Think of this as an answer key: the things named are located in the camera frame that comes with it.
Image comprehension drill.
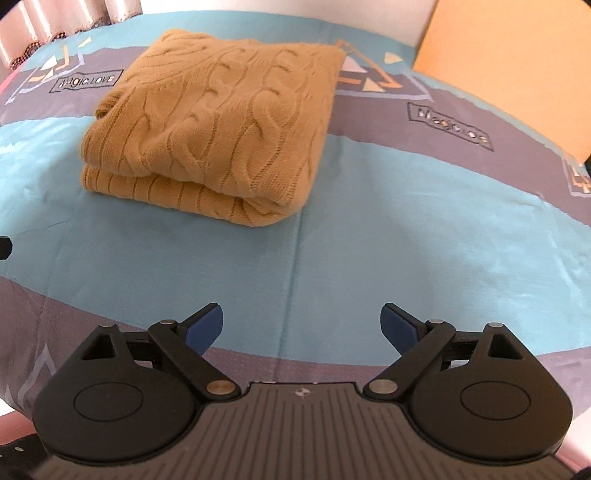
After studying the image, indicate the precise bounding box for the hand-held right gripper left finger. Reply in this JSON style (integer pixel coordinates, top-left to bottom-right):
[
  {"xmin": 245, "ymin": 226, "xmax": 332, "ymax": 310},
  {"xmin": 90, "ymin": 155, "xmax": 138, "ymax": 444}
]
[{"xmin": 79, "ymin": 302, "xmax": 241, "ymax": 400}]

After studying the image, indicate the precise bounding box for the pink lace-trimmed curtain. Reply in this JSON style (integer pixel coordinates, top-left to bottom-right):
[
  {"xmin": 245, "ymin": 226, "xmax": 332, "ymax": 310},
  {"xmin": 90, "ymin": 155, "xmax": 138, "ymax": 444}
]
[{"xmin": 0, "ymin": 0, "xmax": 145, "ymax": 75}]

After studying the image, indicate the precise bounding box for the blue and grey printed bedsheet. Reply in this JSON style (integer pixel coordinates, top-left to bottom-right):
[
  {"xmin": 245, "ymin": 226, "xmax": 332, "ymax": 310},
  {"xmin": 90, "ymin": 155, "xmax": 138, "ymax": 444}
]
[{"xmin": 0, "ymin": 15, "xmax": 591, "ymax": 416}]

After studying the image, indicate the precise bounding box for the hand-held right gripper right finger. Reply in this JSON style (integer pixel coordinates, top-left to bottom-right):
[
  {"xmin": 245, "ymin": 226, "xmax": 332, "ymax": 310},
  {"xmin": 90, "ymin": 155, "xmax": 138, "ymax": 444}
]
[{"xmin": 364, "ymin": 302, "xmax": 526, "ymax": 400}]

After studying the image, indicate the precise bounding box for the tan cable-knit cardigan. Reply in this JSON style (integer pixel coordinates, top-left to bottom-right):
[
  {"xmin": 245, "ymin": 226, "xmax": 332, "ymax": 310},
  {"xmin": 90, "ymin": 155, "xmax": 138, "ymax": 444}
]
[{"xmin": 79, "ymin": 28, "xmax": 348, "ymax": 228}]

